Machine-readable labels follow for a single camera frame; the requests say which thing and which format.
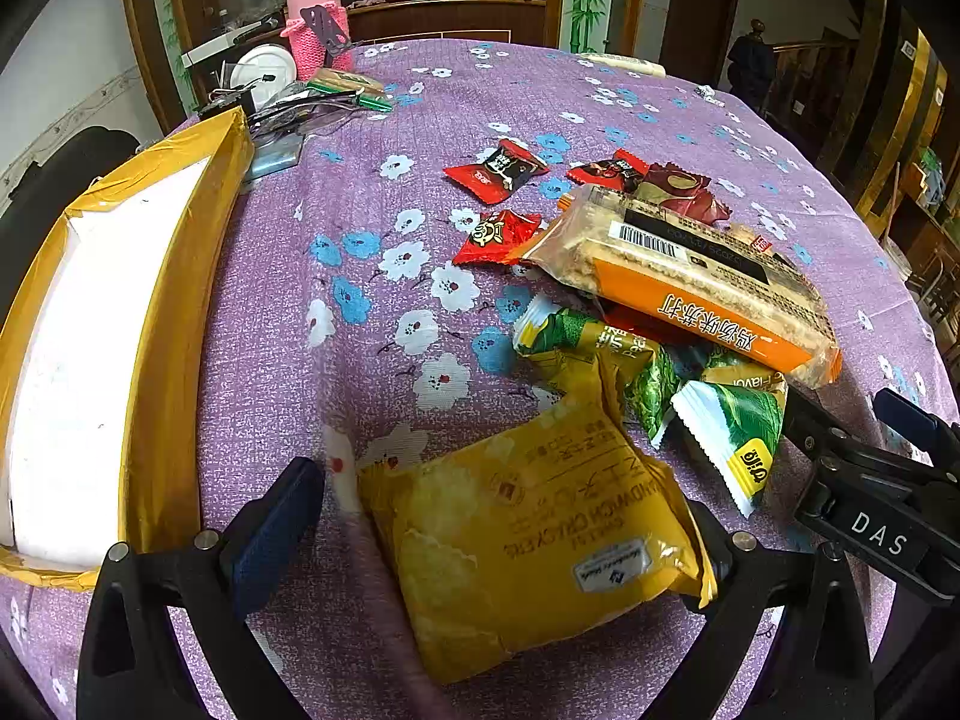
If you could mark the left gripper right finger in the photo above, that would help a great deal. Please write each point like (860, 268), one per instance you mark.
(819, 665)

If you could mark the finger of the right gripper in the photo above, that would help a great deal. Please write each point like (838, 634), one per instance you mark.
(919, 427)
(818, 435)

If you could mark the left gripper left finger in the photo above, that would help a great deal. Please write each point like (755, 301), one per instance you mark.
(131, 665)

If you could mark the green pea snack packet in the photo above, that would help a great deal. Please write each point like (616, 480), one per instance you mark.
(735, 411)

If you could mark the orange cracker pack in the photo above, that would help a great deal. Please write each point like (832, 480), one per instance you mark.
(689, 275)

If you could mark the dark red chocolate bar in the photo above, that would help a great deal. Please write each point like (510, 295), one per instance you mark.
(682, 192)

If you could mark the yellow sandwich cracker pack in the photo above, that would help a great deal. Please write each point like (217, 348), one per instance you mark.
(536, 534)

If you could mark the red black candy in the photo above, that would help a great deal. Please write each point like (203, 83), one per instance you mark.
(622, 173)
(492, 181)

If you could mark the red cartoon candy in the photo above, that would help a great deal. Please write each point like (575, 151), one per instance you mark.
(496, 236)

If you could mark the dark statue figure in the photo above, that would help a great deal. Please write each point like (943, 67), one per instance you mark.
(752, 66)

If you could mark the yellow taped white box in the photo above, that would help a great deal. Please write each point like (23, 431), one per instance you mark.
(101, 353)

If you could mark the cream remote control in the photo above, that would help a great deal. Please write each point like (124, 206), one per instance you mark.
(630, 64)

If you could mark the blue card pouch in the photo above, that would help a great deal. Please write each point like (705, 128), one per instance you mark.
(274, 157)

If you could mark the round biscuit green pack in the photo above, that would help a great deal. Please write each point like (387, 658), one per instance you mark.
(343, 85)

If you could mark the eyeglasses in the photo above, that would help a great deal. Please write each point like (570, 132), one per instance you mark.
(289, 114)

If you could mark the small black device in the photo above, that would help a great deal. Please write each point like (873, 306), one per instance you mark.
(227, 99)

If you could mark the white round lidded container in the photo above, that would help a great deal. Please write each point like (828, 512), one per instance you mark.
(263, 72)

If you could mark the pink sleeved glass bottle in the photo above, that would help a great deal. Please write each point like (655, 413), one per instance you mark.
(317, 31)

